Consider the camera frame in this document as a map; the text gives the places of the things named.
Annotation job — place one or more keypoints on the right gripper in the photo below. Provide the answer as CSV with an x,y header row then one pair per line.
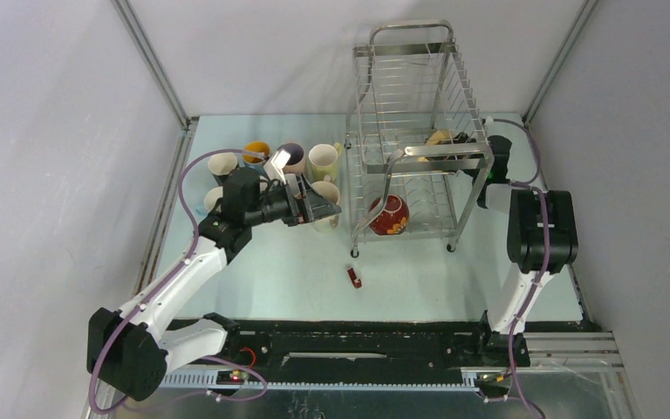
x,y
443,156

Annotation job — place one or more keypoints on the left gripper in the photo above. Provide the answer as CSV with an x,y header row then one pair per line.
x,y
311,207

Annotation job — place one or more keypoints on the orange yellow cup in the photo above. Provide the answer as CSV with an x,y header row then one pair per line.
x,y
440,137

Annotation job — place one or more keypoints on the beige cup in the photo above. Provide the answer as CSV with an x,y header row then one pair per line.
x,y
330,192

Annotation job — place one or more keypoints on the pale pink cup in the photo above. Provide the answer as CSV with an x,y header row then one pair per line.
x,y
297,162

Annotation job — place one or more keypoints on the metal dish rack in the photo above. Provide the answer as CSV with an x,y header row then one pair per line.
x,y
410,81

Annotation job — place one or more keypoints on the blue patterned mug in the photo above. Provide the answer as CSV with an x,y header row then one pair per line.
x,y
257,154

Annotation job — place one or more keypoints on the dark red mug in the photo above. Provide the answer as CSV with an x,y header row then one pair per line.
x,y
393,219

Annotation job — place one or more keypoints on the light blue mug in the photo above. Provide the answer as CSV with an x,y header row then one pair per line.
x,y
209,201

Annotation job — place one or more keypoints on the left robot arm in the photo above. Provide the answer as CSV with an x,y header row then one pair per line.
x,y
133,348

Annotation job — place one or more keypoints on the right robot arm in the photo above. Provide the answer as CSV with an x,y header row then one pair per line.
x,y
541,240

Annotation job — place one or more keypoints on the small red broken piece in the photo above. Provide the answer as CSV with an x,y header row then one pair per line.
x,y
354,277

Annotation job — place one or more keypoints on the aluminium frame post right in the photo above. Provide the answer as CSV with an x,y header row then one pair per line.
x,y
564,51

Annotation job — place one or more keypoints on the aluminium frame post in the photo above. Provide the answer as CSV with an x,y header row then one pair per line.
x,y
564,51
137,33

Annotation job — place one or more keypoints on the aluminium frame post left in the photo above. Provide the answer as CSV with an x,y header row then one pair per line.
x,y
137,33

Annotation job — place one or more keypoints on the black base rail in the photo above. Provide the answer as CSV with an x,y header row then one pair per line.
x,y
390,354

